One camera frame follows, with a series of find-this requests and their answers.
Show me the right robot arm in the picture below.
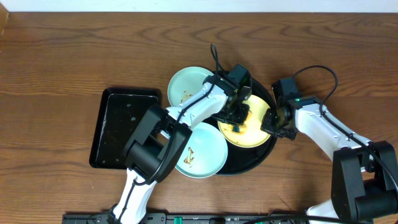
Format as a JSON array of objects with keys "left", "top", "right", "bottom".
[{"left": 261, "top": 95, "right": 397, "bottom": 222}]

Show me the yellow plate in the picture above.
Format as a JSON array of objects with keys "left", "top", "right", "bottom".
[{"left": 218, "top": 95, "right": 271, "bottom": 148}]

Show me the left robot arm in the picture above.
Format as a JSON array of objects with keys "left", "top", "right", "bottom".
[{"left": 108, "top": 73, "right": 252, "bottom": 223}]

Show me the green and yellow sponge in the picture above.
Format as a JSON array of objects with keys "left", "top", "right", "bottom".
[{"left": 232, "top": 124, "right": 241, "bottom": 133}]

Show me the black aluminium rail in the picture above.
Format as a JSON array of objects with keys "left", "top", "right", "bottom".
[{"left": 61, "top": 212, "right": 373, "bottom": 224}]

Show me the rectangular black tray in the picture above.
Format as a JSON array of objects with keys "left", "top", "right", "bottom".
[{"left": 89, "top": 87, "right": 162, "bottom": 169}]

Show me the far light blue plate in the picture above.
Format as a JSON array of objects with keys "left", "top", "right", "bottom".
[{"left": 167, "top": 67, "right": 213, "bottom": 106}]

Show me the near light blue plate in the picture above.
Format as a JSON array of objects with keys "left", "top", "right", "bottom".
[{"left": 175, "top": 123, "right": 228, "bottom": 179}]

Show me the light blue plate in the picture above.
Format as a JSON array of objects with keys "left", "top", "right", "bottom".
[
  {"left": 175, "top": 123, "right": 228, "bottom": 179},
  {"left": 167, "top": 67, "right": 213, "bottom": 106}
]

